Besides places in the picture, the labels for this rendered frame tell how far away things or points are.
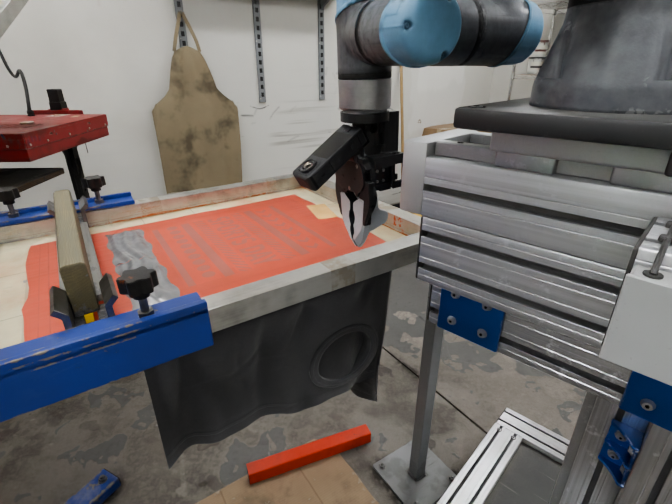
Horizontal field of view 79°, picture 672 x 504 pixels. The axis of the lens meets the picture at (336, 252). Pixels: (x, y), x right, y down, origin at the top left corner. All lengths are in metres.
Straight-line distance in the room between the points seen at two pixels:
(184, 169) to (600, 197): 2.58
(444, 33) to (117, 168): 2.50
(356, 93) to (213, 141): 2.30
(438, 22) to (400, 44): 0.04
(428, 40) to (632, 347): 0.33
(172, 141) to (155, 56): 0.48
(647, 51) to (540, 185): 0.13
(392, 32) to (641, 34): 0.22
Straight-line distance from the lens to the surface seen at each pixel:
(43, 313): 0.74
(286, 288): 0.60
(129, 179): 2.85
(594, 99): 0.43
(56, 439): 2.01
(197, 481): 1.66
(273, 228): 0.91
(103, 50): 2.78
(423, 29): 0.48
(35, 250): 1.00
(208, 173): 2.89
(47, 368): 0.56
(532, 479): 1.46
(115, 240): 0.94
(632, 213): 0.44
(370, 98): 0.58
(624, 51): 0.43
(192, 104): 2.83
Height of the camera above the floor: 1.29
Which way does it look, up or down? 25 degrees down
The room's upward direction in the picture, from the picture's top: straight up
